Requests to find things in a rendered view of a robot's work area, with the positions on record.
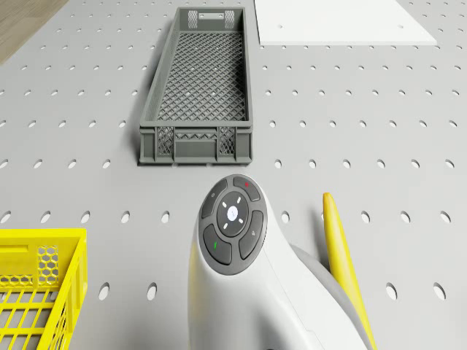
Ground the dark grey basket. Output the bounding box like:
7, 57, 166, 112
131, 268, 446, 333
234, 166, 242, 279
138, 7, 255, 167

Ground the banana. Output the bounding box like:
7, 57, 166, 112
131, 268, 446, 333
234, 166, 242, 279
322, 191, 379, 350

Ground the yellow basket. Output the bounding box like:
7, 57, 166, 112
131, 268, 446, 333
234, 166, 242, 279
0, 227, 89, 350

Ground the white board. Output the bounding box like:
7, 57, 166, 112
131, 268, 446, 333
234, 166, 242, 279
253, 0, 439, 47

